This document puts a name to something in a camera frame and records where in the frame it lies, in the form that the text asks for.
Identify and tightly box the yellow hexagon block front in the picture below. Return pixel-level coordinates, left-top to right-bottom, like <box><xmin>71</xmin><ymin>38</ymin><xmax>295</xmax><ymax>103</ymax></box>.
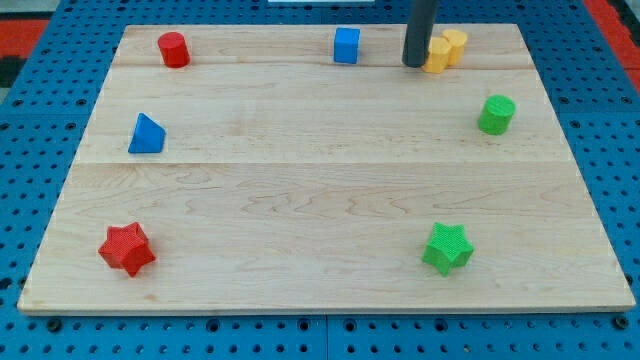
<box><xmin>422</xmin><ymin>37</ymin><xmax>451</xmax><ymax>74</ymax></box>

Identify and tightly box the red star block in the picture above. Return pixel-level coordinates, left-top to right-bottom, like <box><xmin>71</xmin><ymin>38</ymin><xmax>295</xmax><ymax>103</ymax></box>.
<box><xmin>98</xmin><ymin>222</ymin><xmax>156</xmax><ymax>277</ymax></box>

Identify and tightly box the blue cube block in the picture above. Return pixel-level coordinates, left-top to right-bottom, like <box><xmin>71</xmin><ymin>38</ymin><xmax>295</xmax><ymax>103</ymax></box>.
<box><xmin>333</xmin><ymin>27</ymin><xmax>360</xmax><ymax>64</ymax></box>

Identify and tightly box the red cylinder block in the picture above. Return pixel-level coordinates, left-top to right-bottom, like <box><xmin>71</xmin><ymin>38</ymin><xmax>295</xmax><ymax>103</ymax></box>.
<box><xmin>157</xmin><ymin>32</ymin><xmax>191</xmax><ymax>68</ymax></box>

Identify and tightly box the yellow hexagon block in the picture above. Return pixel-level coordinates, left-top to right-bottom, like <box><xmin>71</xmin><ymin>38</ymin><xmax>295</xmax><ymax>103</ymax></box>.
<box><xmin>442</xmin><ymin>29</ymin><xmax>468</xmax><ymax>66</ymax></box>
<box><xmin>422</xmin><ymin>37</ymin><xmax>451</xmax><ymax>74</ymax></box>

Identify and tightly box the yellow hexagon block rear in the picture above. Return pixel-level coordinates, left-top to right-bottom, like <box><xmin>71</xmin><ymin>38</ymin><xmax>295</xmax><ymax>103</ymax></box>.
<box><xmin>442</xmin><ymin>29</ymin><xmax>468</xmax><ymax>66</ymax></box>

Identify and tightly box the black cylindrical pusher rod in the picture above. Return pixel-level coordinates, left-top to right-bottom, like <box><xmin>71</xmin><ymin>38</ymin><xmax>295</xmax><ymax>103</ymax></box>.
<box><xmin>402</xmin><ymin>0</ymin><xmax>438</xmax><ymax>68</ymax></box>

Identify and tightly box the green cylinder block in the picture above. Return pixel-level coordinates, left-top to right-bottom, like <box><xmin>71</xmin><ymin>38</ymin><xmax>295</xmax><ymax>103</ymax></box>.
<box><xmin>477</xmin><ymin>94</ymin><xmax>516</xmax><ymax>135</ymax></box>

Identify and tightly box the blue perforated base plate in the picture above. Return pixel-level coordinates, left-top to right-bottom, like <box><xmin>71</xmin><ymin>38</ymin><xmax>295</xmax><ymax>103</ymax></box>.
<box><xmin>1</xmin><ymin>0</ymin><xmax>639</xmax><ymax>359</ymax></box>

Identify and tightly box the green star block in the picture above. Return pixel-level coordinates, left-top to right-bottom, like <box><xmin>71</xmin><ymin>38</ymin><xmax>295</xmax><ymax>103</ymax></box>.
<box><xmin>422</xmin><ymin>222</ymin><xmax>475</xmax><ymax>277</ymax></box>

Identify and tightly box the blue triangular prism block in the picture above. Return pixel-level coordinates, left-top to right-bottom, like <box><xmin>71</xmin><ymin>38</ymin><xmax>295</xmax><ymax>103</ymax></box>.
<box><xmin>128</xmin><ymin>113</ymin><xmax>166</xmax><ymax>154</ymax></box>

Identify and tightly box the light wooden board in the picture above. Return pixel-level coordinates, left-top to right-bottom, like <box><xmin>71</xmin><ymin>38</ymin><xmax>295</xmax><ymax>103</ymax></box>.
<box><xmin>17</xmin><ymin>24</ymin><xmax>635</xmax><ymax>316</ymax></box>

